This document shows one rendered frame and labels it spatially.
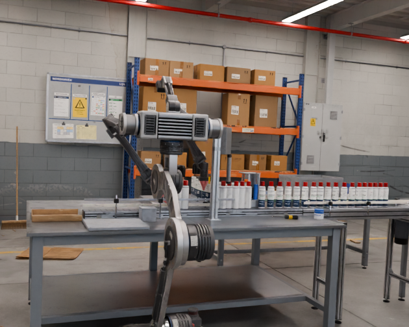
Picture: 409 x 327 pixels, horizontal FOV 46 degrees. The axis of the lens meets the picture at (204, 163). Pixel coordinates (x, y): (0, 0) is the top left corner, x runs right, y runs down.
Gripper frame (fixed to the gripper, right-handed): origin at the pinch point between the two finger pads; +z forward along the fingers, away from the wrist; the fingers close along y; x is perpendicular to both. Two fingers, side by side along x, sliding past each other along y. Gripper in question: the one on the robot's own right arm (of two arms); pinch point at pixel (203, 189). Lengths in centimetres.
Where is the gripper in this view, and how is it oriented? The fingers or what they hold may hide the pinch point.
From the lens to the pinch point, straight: 353.1
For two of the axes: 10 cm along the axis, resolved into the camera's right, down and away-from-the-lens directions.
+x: 3.4, 0.7, -9.4
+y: -9.4, -0.2, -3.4
